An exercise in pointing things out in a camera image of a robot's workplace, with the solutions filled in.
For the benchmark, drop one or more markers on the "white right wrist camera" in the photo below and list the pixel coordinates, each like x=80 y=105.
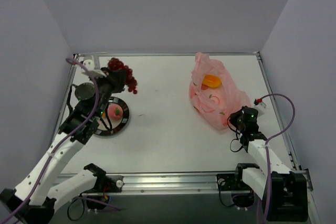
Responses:
x=260 y=106

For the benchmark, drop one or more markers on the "pink fake peach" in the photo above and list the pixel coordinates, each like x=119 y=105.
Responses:
x=114 y=111

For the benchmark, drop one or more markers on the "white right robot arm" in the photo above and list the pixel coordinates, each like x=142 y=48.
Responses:
x=283 y=192

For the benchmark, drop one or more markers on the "aluminium front rail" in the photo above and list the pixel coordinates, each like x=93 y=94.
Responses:
x=183 y=183

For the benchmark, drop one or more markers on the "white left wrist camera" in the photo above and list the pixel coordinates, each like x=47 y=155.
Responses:
x=92 y=64

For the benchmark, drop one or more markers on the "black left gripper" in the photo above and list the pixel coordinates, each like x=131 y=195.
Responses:
x=117 y=76

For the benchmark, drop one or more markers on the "orange fake fruit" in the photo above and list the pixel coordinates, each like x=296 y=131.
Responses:
x=211 y=81

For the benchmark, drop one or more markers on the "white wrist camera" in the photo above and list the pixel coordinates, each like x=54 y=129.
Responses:
x=260 y=106
x=92 y=64

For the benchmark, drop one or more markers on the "dark red fake grapes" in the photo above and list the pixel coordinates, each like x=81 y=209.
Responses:
x=116 y=65

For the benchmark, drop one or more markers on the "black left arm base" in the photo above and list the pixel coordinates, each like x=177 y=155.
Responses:
x=98 y=198

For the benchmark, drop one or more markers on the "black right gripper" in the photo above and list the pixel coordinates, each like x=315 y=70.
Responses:
x=235 y=118

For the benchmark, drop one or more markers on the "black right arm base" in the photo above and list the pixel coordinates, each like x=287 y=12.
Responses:
x=242 y=196

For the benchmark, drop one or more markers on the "black rimmed round plate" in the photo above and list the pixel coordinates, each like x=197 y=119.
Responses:
x=108 y=127

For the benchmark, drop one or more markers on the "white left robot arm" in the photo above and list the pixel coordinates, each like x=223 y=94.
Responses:
x=36 y=199

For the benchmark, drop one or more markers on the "pink plastic bag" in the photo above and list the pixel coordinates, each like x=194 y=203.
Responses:
x=215 y=105

